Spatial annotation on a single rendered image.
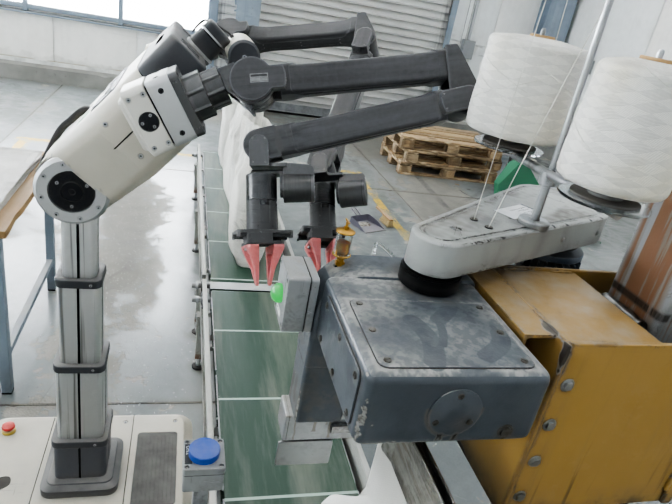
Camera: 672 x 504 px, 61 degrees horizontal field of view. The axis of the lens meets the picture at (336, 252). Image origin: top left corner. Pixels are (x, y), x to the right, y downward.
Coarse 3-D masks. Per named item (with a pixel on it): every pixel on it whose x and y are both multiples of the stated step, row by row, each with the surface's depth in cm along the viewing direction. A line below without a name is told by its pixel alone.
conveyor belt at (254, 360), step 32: (224, 320) 238; (256, 320) 242; (224, 352) 218; (256, 352) 221; (288, 352) 225; (224, 384) 201; (256, 384) 204; (288, 384) 207; (224, 416) 186; (256, 416) 189; (224, 448) 174; (256, 448) 176; (224, 480) 163; (256, 480) 165; (288, 480) 167; (320, 480) 169; (352, 480) 171
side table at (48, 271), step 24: (24, 192) 230; (0, 216) 207; (48, 216) 285; (0, 240) 203; (48, 240) 290; (0, 264) 206; (48, 264) 290; (0, 288) 210; (48, 288) 302; (0, 312) 214; (24, 312) 249; (0, 336) 218; (0, 360) 222; (0, 384) 227
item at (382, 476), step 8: (376, 448) 102; (376, 456) 101; (384, 456) 98; (376, 464) 101; (384, 464) 97; (376, 472) 101; (384, 472) 97; (392, 472) 94; (368, 480) 104; (376, 480) 100; (384, 480) 97; (392, 480) 94; (368, 488) 104; (376, 488) 100; (384, 488) 97; (392, 488) 94; (400, 488) 91; (328, 496) 111; (336, 496) 109; (344, 496) 108; (352, 496) 107; (360, 496) 106; (368, 496) 104; (376, 496) 100; (384, 496) 97; (392, 496) 94; (400, 496) 91
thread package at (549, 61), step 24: (504, 48) 87; (528, 48) 85; (552, 48) 84; (576, 48) 86; (480, 72) 93; (504, 72) 88; (528, 72) 86; (552, 72) 85; (576, 72) 87; (480, 96) 92; (504, 96) 88; (528, 96) 87; (552, 96) 87; (480, 120) 92; (504, 120) 89; (528, 120) 88; (552, 120) 89; (528, 144) 90; (552, 144) 91
